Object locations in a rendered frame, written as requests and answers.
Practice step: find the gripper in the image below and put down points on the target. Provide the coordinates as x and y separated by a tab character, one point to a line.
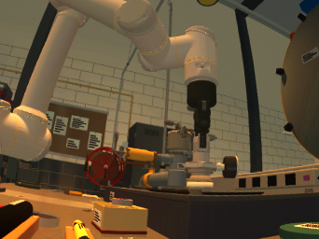
201	93

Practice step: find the white gauge adaptor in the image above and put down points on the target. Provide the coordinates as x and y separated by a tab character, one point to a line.
201	157

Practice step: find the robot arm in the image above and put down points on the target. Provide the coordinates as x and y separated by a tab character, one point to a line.
93	5

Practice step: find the grey relief valve cap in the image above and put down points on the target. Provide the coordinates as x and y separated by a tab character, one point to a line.
179	140

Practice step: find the grey test port body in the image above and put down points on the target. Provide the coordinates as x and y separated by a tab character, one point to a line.
174	176

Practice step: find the black round knob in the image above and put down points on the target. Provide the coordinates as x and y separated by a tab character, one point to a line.
230	166

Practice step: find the dark steel pillar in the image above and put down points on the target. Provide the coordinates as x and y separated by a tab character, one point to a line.
34	54
250	92

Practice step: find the dark grey cabinet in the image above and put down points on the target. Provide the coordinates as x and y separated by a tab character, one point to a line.
146	135

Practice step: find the white round disc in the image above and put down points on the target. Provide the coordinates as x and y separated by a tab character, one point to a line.
200	182

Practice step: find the grey conduit pipe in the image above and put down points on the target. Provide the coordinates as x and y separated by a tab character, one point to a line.
119	101

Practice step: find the beige slotted box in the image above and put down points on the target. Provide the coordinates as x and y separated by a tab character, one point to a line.
280	182

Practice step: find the large brown round tank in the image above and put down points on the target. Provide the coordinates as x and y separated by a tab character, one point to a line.
306	101

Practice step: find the small dark box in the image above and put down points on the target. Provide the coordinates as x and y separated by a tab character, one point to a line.
108	194

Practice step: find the brown notice board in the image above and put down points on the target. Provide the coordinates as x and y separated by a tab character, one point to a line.
81	132

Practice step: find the beige box red base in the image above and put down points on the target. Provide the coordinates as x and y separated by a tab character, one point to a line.
122	218

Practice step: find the grey overhead beam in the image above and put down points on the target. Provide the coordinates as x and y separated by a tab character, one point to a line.
273	8

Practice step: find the small orange piece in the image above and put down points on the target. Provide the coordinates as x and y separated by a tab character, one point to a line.
75	193

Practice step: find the dark low cupboard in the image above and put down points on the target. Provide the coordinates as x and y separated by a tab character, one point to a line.
56	173

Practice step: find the blue box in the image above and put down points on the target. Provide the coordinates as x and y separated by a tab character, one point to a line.
310	2

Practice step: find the dark red machine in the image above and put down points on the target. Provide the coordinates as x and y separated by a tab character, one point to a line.
5	93

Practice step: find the orange block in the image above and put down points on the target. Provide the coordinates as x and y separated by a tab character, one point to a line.
26	229

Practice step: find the black cylinder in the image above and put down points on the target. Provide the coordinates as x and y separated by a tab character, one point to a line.
14	215

